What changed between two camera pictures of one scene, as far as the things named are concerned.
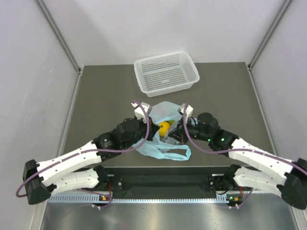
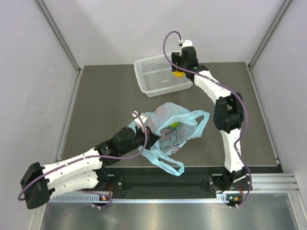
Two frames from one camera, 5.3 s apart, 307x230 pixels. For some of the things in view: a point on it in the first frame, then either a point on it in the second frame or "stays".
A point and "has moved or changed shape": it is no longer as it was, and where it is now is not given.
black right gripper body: x=193 y=130 → x=177 y=58
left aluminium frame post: x=55 y=29 stays
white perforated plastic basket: x=159 y=75 stays
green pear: x=171 y=121 has moved or changed shape
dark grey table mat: x=105 y=96 stays
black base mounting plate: x=170 y=180 stays
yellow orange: x=164 y=128 → x=177 y=74
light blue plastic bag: x=168 y=111 has moved or changed shape
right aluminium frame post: x=286 y=5 stays
